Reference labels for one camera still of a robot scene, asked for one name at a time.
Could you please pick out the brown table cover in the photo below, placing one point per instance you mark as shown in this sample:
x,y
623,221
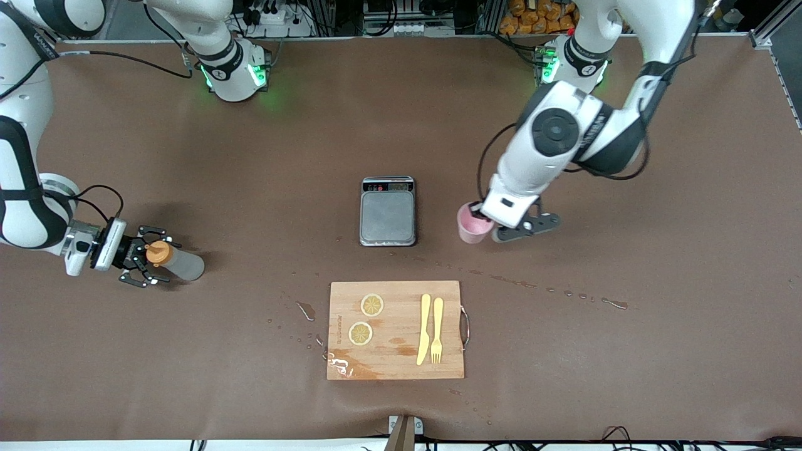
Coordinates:
x,y
282,156

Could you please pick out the sauce bottle with orange cap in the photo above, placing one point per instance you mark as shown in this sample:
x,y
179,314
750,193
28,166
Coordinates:
x,y
188,266

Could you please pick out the silver digital kitchen scale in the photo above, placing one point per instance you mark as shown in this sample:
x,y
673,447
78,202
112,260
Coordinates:
x,y
387,216

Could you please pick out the camera stand post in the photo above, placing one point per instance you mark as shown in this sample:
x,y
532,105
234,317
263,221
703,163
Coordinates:
x,y
405,435

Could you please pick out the wooden cutting board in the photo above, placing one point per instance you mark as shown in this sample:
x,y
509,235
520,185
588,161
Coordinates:
x,y
395,316

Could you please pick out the pink plastic cup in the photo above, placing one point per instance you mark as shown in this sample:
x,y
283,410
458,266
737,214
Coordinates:
x,y
470,227

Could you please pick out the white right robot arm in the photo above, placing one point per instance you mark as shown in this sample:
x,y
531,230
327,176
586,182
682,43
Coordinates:
x,y
225,69

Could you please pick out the orange snack packets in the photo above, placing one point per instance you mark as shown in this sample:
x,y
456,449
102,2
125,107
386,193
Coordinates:
x,y
539,15

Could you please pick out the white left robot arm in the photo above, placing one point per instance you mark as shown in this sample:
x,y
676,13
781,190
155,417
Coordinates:
x,y
557,131

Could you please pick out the aluminium frame rail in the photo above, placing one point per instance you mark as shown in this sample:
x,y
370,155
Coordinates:
x,y
761,39

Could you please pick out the dried lemon slice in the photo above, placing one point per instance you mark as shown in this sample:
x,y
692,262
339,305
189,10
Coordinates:
x,y
360,333
372,305

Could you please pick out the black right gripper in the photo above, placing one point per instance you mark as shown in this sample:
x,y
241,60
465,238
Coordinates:
x,y
130,254

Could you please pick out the yellow plastic fork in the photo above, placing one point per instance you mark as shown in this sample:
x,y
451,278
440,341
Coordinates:
x,y
438,313

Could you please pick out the white power strip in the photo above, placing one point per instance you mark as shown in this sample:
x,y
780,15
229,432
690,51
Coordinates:
x,y
395,29
276,17

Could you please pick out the yellow plastic knife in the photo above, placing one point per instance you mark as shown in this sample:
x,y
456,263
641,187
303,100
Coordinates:
x,y
425,313

